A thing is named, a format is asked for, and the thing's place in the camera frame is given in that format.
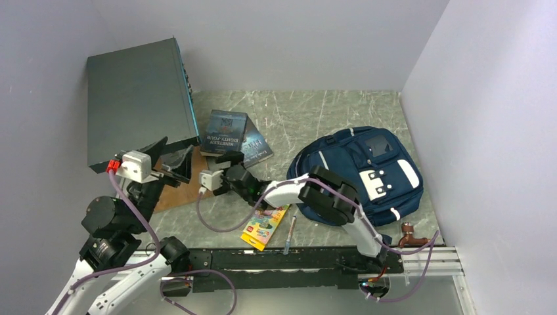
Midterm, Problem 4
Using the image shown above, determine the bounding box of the dark grey metal equipment box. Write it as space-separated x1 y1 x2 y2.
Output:
86 37 201 173

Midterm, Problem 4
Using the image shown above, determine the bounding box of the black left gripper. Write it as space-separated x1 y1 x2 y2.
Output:
128 136 194 232

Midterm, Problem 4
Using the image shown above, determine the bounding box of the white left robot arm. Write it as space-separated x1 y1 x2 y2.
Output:
48 137 193 314

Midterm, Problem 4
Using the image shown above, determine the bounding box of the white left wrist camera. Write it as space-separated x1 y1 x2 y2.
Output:
106 150 158 184

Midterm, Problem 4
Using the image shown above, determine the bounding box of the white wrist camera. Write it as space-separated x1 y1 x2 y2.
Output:
106 150 158 184
198 170 226 196

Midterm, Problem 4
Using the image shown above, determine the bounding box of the navy blue student backpack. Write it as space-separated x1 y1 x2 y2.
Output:
286 126 424 226

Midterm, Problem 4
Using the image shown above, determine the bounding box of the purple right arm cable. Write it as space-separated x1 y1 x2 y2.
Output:
196 176 440 304

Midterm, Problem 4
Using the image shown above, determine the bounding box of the yellow crayon box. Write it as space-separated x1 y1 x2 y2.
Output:
240 205 290 251

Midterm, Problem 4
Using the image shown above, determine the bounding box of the copper pipe fitting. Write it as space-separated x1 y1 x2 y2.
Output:
397 222 430 248

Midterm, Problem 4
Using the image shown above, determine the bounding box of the aluminium frame rail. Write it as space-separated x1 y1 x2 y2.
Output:
69 165 478 315

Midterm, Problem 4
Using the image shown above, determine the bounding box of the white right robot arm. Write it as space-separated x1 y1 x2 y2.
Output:
199 151 388 273

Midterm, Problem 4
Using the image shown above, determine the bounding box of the Nineteen Eighty-Four book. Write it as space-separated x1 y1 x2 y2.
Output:
200 110 248 157

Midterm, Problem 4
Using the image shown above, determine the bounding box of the blue pen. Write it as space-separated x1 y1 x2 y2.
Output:
282 216 297 255

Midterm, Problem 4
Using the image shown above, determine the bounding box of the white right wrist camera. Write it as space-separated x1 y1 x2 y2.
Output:
198 170 226 196

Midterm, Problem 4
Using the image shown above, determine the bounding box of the wooden board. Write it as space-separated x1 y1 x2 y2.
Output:
154 147 208 213

